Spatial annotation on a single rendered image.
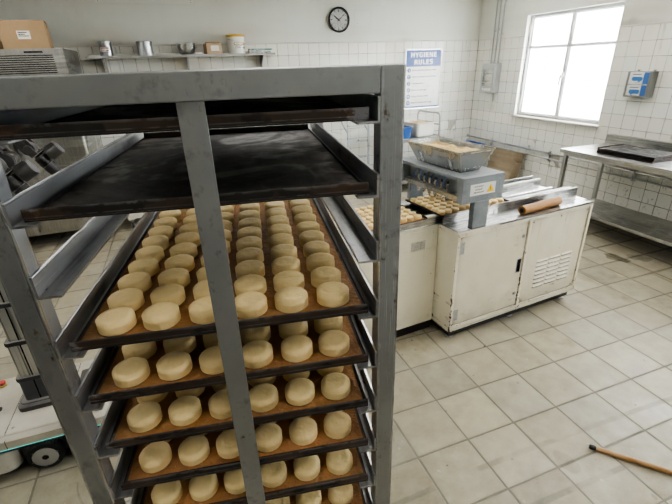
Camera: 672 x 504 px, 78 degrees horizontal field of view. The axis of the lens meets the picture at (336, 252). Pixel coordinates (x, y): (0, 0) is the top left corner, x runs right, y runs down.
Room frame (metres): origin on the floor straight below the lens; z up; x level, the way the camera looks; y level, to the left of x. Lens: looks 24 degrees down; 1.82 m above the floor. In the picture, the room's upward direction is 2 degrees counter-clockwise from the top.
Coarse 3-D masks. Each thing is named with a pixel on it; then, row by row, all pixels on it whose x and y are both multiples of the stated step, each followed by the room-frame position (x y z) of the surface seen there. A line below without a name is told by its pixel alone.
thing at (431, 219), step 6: (570, 186) 3.11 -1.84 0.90; (540, 192) 2.98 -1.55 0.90; (546, 192) 2.98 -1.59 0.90; (510, 198) 2.86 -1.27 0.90; (516, 198) 2.85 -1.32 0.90; (426, 216) 2.54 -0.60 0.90; (432, 216) 2.54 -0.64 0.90; (438, 216) 2.57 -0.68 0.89; (414, 222) 2.49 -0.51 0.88; (420, 222) 2.51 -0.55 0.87; (426, 222) 2.53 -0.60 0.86; (432, 222) 2.55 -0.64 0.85; (438, 222) 2.57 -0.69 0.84; (402, 228) 2.45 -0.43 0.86; (408, 228) 2.47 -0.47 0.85
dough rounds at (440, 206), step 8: (416, 200) 2.81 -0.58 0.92; (424, 200) 2.81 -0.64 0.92; (432, 200) 2.83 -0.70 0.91; (440, 200) 2.80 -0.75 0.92; (448, 200) 2.83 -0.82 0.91; (496, 200) 2.75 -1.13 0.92; (432, 208) 2.63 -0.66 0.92; (440, 208) 2.64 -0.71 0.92; (448, 208) 2.62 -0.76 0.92; (456, 208) 2.61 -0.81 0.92; (464, 208) 2.63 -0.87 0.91
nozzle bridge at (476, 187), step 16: (416, 160) 2.94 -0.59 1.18; (432, 176) 2.78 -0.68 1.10; (448, 176) 2.51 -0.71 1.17; (464, 176) 2.45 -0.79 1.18; (480, 176) 2.44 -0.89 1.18; (496, 176) 2.49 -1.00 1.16; (416, 192) 3.07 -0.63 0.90; (448, 192) 2.57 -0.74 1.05; (464, 192) 2.39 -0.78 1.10; (480, 192) 2.44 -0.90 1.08; (496, 192) 2.50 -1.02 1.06; (480, 208) 2.45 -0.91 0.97; (480, 224) 2.46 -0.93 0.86
